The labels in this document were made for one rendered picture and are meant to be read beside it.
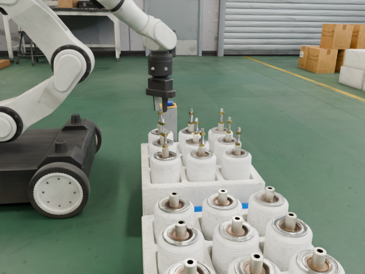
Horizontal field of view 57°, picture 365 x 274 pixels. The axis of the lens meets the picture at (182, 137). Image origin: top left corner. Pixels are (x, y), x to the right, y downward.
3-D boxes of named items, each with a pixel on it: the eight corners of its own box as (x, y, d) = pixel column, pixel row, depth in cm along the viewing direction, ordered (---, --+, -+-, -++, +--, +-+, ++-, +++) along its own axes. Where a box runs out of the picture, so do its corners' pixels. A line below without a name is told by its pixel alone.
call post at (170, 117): (161, 175, 152) (159, 107, 141) (159, 168, 159) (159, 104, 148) (176, 174, 153) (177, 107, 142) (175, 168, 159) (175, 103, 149)
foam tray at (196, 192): (143, 238, 109) (142, 188, 103) (142, 182, 145) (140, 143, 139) (260, 230, 114) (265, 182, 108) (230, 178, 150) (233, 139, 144)
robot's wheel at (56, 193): (31, 221, 117) (23, 168, 110) (35, 213, 122) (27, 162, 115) (90, 217, 120) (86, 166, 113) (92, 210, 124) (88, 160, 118)
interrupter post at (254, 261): (251, 276, 59) (252, 261, 58) (246, 267, 61) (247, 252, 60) (264, 275, 59) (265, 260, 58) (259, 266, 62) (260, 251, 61)
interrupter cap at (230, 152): (239, 148, 116) (239, 146, 116) (253, 156, 110) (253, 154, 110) (220, 151, 113) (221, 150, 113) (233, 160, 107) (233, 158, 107)
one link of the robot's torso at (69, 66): (-32, 126, 122) (65, 39, 117) (-11, 111, 141) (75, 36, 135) (2, 156, 127) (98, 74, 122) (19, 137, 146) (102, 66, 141)
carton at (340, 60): (358, 73, 442) (362, 49, 432) (341, 73, 438) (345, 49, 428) (344, 69, 470) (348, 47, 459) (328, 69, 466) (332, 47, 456)
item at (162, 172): (177, 214, 110) (177, 163, 104) (148, 211, 111) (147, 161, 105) (181, 199, 119) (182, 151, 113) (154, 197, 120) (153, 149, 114)
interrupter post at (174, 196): (169, 209, 79) (169, 196, 78) (168, 203, 82) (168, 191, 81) (179, 208, 80) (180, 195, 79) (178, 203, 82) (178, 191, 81)
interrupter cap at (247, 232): (223, 244, 67) (223, 241, 67) (214, 223, 74) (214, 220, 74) (259, 241, 68) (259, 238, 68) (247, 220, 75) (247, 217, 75)
